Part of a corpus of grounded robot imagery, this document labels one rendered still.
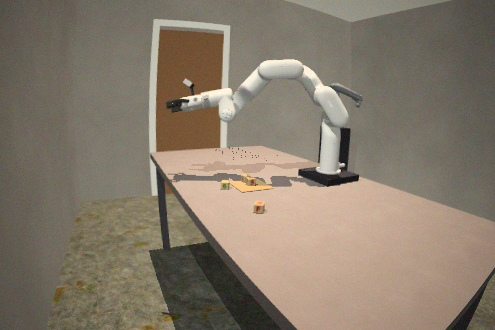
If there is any tan flat mat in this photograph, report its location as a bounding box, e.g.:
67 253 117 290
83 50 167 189
230 179 274 192

